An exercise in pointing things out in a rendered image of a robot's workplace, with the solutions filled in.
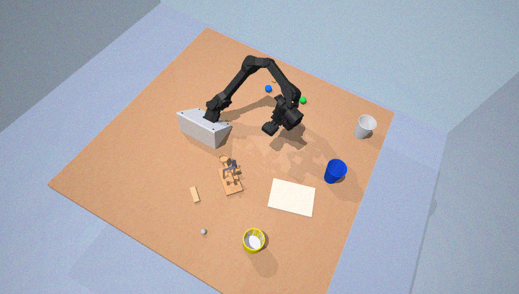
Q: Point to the yellow cup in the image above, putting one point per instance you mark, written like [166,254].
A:
[253,240]

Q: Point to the white rectangular sheet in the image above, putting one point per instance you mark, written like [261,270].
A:
[291,197]

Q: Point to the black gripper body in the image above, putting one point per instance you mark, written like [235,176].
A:
[271,128]

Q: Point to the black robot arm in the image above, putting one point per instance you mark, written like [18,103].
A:
[284,105]

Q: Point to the grey paper cup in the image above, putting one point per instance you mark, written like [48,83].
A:
[364,126]

